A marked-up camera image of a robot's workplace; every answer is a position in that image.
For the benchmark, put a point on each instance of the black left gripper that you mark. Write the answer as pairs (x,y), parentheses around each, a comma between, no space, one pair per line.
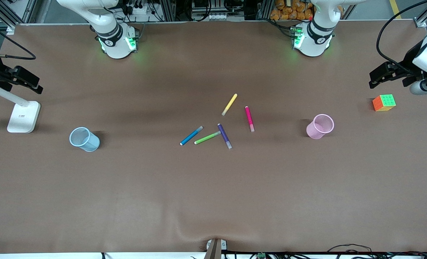
(409,60)

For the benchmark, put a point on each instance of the orange snack packet pile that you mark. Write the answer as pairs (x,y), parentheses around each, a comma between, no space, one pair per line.
(289,10)

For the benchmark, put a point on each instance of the white connector strip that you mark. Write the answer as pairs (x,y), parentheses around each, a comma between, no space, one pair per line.
(219,16)

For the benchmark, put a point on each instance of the blue marker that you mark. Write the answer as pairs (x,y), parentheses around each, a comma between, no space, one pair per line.
(191,136)

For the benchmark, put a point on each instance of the white desk lamp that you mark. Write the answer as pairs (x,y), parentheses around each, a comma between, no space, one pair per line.
(23,117)

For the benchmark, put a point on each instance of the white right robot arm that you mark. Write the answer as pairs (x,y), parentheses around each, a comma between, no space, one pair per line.
(114,36)

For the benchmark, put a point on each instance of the purple marker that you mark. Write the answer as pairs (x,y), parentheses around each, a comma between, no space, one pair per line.
(224,136)

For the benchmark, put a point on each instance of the pink plastic cup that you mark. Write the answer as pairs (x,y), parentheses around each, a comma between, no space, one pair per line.
(312,131)

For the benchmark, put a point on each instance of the white power strip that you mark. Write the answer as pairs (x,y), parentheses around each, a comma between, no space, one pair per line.
(141,10)

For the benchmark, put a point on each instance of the brown table cover mat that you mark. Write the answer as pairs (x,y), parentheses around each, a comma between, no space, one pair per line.
(213,198)

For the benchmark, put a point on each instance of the colourful puzzle cube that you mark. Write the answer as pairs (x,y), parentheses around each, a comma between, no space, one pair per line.
(384,103)

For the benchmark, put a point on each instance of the grey metal clamp bracket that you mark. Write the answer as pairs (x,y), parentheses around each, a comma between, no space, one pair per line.
(215,249)

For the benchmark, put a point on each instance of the green marker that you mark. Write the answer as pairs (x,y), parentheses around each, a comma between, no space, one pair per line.
(207,137)

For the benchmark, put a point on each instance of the yellow marker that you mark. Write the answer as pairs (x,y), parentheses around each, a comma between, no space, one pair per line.
(229,104)

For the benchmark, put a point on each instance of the light blue plastic cup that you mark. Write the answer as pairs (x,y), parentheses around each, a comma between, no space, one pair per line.
(91,144)

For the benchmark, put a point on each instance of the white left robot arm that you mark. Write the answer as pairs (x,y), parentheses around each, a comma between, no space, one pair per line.
(316,36)

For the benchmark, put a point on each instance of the pink marker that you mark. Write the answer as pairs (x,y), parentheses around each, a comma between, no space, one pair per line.
(249,118)

